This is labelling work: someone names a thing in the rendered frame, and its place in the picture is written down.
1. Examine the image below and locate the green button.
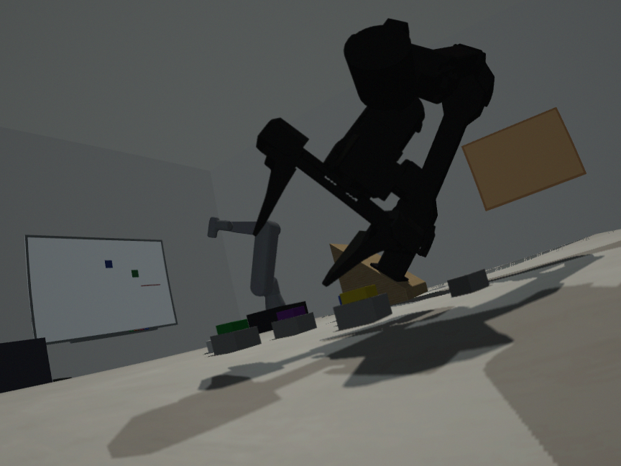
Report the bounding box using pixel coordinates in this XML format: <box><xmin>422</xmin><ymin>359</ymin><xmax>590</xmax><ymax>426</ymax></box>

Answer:
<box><xmin>210</xmin><ymin>319</ymin><xmax>262</xmax><ymax>355</ymax></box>

